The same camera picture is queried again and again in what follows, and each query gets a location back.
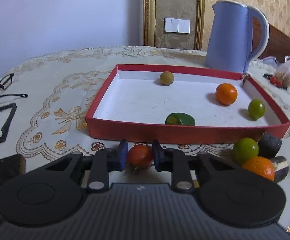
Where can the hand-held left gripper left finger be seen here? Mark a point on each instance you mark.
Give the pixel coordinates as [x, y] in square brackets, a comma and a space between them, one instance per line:
[122, 156]

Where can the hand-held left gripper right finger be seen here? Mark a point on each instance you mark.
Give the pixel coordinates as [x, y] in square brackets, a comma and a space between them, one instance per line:
[157, 158]

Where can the red tomato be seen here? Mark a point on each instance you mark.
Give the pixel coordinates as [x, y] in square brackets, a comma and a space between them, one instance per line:
[140, 157]

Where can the red shallow cardboard box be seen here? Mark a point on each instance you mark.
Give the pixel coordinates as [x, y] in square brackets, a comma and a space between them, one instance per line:
[145, 133]

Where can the small red cherry fruits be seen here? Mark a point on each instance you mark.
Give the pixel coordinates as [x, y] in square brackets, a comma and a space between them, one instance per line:
[275, 81]

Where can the dark green cucumber piece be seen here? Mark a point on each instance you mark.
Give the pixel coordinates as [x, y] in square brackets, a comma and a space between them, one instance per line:
[180, 119]

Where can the brownish green round fruit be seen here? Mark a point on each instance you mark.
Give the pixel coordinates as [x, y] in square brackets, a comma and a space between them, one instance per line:
[166, 78]

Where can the large green lime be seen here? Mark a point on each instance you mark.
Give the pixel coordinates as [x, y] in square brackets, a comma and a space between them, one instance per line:
[245, 150]

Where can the orange mandarin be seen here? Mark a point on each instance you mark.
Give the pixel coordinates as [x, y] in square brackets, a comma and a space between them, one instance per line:
[226, 94]
[258, 168]

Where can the small green lime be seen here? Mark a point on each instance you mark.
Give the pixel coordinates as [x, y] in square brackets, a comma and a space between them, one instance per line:
[256, 109]

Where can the dark purple eggplant piece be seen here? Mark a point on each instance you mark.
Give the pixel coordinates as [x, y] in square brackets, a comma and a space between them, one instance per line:
[270, 145]
[281, 167]

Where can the dark brown block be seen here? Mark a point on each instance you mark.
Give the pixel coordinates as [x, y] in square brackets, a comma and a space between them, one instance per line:
[4, 166]

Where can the black eyeglasses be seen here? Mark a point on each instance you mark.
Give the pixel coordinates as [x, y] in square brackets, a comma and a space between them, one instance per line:
[2, 86]

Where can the blue electric kettle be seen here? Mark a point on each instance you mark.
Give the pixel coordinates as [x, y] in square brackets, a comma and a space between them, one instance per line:
[231, 37]

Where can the clear plastic bag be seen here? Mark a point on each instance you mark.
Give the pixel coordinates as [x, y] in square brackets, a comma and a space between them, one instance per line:
[288, 72]

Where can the brown wooden headboard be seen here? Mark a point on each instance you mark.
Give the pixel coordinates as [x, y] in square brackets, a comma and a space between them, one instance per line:
[281, 43]

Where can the black plastic frame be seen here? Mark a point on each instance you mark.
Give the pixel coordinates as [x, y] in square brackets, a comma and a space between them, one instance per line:
[6, 122]

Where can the white wall switch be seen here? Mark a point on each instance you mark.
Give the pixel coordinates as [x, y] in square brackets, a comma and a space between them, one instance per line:
[177, 25]

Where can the gold framed wall panel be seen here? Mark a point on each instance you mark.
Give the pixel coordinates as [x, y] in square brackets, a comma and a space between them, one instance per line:
[176, 12]

